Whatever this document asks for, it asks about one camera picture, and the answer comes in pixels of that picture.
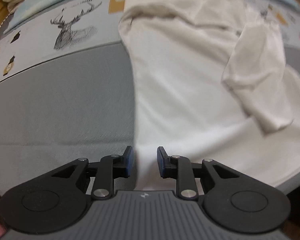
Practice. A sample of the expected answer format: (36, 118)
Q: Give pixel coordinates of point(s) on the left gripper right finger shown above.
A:
(180, 169)

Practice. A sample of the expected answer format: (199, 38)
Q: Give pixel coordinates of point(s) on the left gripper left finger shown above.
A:
(107, 170)

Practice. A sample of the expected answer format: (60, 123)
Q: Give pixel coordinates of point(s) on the white small shirt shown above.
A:
(251, 123)

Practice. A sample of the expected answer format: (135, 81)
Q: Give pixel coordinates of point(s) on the deer print bed sheet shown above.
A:
(77, 46)

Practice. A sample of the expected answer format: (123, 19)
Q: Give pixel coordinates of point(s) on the light blue patterned pillowcase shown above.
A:
(40, 0)

